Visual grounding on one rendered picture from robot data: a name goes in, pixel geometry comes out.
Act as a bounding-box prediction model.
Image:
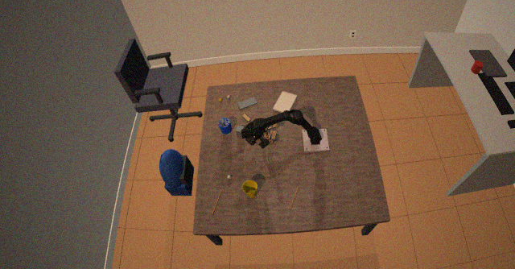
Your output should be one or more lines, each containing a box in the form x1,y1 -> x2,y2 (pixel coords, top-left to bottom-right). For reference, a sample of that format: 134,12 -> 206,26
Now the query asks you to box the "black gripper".
245,122 -> 270,149

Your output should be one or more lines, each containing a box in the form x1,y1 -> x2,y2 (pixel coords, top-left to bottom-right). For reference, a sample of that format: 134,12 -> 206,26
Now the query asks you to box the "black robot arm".
241,110 -> 322,145

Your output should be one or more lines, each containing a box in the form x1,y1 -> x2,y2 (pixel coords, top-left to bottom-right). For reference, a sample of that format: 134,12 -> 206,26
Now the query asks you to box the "yellow cup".
242,180 -> 258,198

